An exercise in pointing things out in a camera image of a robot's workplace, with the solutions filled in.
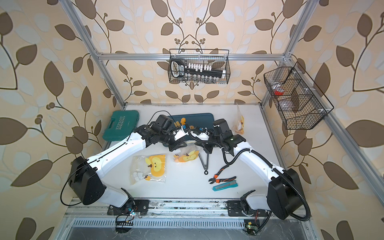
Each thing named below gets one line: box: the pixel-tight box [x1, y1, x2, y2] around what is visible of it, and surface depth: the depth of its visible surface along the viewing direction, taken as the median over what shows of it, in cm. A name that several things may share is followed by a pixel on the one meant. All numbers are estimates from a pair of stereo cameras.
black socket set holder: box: [170, 60, 226, 79], surface depth 84 cm
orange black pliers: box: [208, 165, 237, 184], surface depth 85 cm
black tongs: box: [198, 153, 209, 175], surface depth 90 cm
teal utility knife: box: [212, 180, 239, 192], surface depth 83 cm
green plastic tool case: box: [102, 110, 140, 142], surface depth 104 cm
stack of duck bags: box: [130, 154, 167, 185], surface depth 87 cm
